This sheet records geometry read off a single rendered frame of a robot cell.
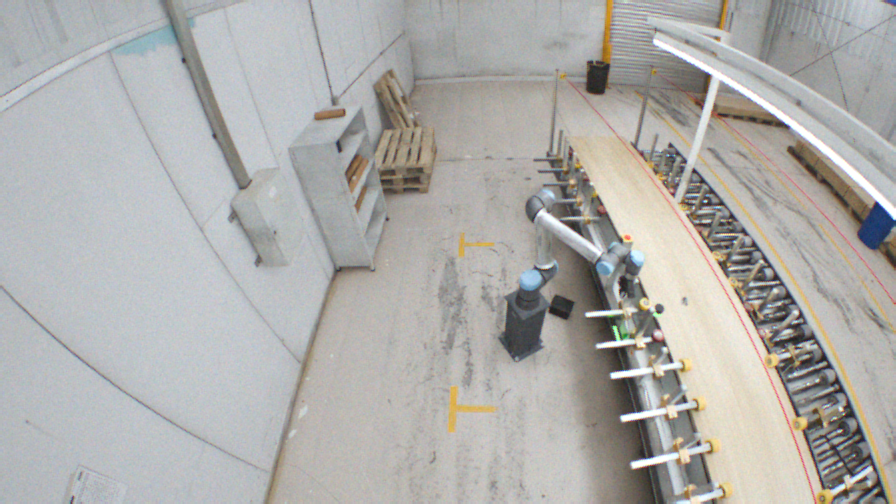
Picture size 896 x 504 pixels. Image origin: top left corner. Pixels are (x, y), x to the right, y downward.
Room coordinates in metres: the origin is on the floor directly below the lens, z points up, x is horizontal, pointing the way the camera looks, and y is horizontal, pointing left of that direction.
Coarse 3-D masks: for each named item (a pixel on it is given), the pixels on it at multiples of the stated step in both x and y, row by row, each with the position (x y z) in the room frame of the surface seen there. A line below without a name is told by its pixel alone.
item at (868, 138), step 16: (672, 32) 1.94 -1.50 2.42; (688, 32) 1.77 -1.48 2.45; (704, 32) 2.17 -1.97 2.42; (720, 32) 2.16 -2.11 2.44; (720, 48) 1.47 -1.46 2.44; (752, 64) 1.21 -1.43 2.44; (768, 80) 1.09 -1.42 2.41; (784, 80) 1.00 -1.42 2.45; (800, 96) 0.90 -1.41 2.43; (816, 96) 0.82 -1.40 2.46; (704, 112) 2.18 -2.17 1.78; (832, 112) 0.73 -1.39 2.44; (704, 128) 2.15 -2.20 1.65; (848, 128) 0.64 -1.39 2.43; (864, 128) 0.59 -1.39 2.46; (864, 144) 0.56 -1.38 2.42; (880, 144) 0.50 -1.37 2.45; (688, 160) 2.20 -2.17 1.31; (688, 176) 2.15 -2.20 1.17
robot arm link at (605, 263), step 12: (528, 204) 1.62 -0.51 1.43; (540, 204) 1.60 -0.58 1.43; (528, 216) 1.57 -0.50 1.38; (540, 216) 1.52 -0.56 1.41; (552, 216) 1.52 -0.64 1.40; (552, 228) 1.44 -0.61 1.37; (564, 228) 1.41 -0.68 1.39; (564, 240) 1.37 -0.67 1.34; (576, 240) 1.33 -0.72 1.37; (588, 252) 1.25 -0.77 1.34; (600, 252) 1.23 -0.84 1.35; (612, 252) 1.23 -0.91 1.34; (600, 264) 1.16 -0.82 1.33; (612, 264) 1.15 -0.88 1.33
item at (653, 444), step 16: (560, 176) 2.95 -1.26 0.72; (576, 208) 2.41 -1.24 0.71; (576, 224) 2.24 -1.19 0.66; (592, 240) 1.97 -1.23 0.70; (608, 304) 1.32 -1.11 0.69; (624, 352) 0.92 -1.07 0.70; (640, 368) 0.78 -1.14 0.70; (640, 384) 0.67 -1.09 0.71; (640, 400) 0.57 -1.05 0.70; (656, 432) 0.35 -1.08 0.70; (656, 448) 0.25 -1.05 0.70; (656, 464) 0.16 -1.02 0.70; (656, 480) 0.08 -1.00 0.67; (656, 496) -0.01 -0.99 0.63
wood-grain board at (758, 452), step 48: (576, 144) 3.29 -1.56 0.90; (624, 192) 2.34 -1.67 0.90; (672, 240) 1.67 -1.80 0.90; (672, 288) 1.21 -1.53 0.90; (720, 288) 1.13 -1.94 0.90; (672, 336) 0.85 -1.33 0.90; (720, 336) 0.76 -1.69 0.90; (720, 384) 0.46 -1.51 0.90; (768, 384) 0.34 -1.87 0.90; (720, 432) 0.19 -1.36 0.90; (768, 432) 0.07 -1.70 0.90; (720, 480) -0.06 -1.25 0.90; (768, 480) -0.18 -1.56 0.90; (816, 480) -0.34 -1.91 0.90
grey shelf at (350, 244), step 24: (312, 120) 3.20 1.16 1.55; (336, 120) 3.07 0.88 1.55; (360, 120) 3.47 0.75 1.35; (312, 144) 2.62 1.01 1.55; (360, 144) 3.48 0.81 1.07; (312, 168) 2.62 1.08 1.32; (336, 168) 2.59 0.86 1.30; (312, 192) 2.64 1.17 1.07; (336, 192) 2.60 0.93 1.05; (336, 216) 2.61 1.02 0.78; (360, 216) 2.91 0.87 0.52; (384, 216) 3.35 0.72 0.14; (336, 240) 2.63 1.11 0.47; (360, 240) 2.97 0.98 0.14; (336, 264) 2.64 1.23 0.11; (360, 264) 2.60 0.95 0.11
